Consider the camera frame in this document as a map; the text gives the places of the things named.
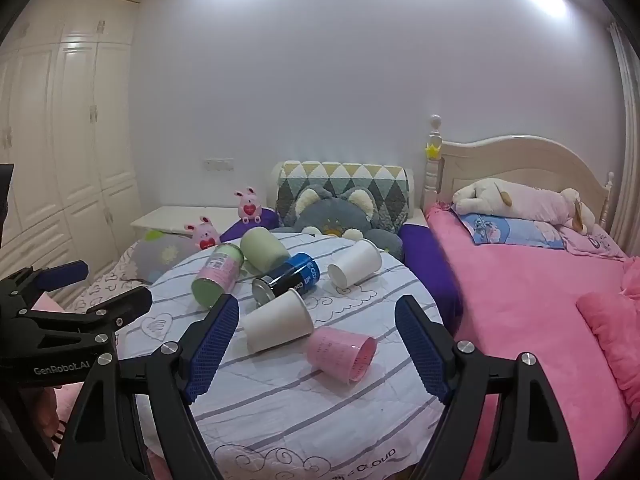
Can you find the purple pillow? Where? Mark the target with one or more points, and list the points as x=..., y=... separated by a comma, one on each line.
x=235, y=230

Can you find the striped white quilt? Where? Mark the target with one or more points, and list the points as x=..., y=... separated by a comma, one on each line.
x=310, y=420

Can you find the pink bunny plush toy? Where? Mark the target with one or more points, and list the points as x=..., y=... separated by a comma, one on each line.
x=248, y=206
x=204, y=234

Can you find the yellow star ornament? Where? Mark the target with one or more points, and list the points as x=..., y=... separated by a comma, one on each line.
x=433, y=150

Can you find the cream wooden bed headboard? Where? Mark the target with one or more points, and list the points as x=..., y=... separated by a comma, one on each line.
x=520, y=160

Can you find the pale green cup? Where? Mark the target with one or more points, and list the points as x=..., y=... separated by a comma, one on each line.
x=262, y=247

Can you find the pink fleece blanket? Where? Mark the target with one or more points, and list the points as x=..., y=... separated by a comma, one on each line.
x=520, y=310

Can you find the pale curtain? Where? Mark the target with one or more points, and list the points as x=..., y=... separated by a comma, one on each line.
x=627, y=135

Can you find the white paper cup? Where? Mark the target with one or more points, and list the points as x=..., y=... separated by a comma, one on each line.
x=356, y=262
x=277, y=327

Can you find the white nightstand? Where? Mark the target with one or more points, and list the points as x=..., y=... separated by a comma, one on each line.
x=170, y=217

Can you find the black flat object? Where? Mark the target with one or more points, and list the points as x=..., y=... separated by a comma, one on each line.
x=6, y=190

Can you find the pink plastic measuring cup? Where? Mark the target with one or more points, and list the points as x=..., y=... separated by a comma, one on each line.
x=340, y=355

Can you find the cream wardrobe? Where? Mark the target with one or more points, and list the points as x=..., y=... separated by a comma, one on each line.
x=75, y=135

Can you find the pink printed pillow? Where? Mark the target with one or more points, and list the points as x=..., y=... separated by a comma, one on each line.
x=595, y=245

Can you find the white heart print sheet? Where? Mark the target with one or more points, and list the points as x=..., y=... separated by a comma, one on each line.
x=107, y=280

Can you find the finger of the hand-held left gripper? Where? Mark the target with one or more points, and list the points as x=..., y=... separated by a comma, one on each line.
x=127, y=305
x=62, y=275

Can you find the pink ruffled cushion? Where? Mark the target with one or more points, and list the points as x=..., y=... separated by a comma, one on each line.
x=617, y=330

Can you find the grey floral pillow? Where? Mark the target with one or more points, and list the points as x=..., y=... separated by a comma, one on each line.
x=162, y=255

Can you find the blue drink can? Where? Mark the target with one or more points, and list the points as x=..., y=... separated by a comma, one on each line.
x=295, y=277

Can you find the purple bed sheet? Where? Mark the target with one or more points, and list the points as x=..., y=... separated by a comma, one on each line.
x=430, y=270

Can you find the grey bear plush cushion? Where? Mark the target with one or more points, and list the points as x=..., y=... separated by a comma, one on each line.
x=330, y=215

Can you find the white and pink plush dog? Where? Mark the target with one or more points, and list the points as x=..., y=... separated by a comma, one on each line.
x=525, y=202

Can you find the triangle patterned quilted cover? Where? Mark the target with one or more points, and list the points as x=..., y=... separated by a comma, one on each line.
x=345, y=177

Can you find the blue cartoon pillow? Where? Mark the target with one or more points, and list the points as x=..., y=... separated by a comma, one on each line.
x=505, y=230

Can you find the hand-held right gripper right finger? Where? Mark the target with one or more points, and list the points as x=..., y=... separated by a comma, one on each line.
x=421, y=352

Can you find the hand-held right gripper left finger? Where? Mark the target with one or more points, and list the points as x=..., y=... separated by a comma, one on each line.
x=214, y=347

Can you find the pink and green labelled cup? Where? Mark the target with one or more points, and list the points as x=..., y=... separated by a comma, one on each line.
x=220, y=272

